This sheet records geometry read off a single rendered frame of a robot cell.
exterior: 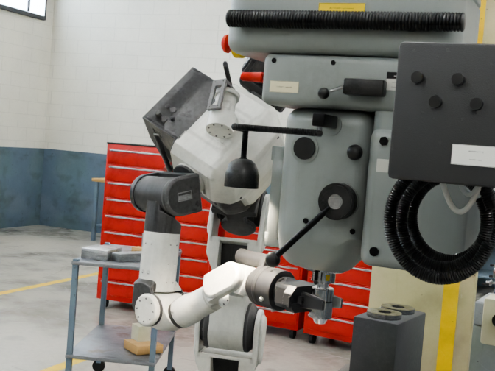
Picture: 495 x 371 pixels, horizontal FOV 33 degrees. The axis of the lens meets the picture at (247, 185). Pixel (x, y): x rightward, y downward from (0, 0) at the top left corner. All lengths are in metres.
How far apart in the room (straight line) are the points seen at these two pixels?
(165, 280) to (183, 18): 10.28
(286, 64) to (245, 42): 0.10
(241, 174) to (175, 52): 10.50
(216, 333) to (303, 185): 0.88
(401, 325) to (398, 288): 1.32
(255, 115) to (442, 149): 0.89
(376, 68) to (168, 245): 0.73
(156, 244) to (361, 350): 0.59
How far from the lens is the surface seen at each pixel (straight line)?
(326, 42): 1.58
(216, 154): 2.03
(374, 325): 2.14
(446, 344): 3.45
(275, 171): 1.71
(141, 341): 4.86
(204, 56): 11.94
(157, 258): 2.00
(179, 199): 1.99
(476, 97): 1.26
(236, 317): 2.38
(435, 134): 1.27
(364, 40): 1.56
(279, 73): 1.61
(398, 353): 2.16
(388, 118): 1.55
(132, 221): 7.18
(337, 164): 1.59
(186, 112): 2.11
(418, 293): 3.44
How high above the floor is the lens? 1.55
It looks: 3 degrees down
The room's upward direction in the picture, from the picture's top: 5 degrees clockwise
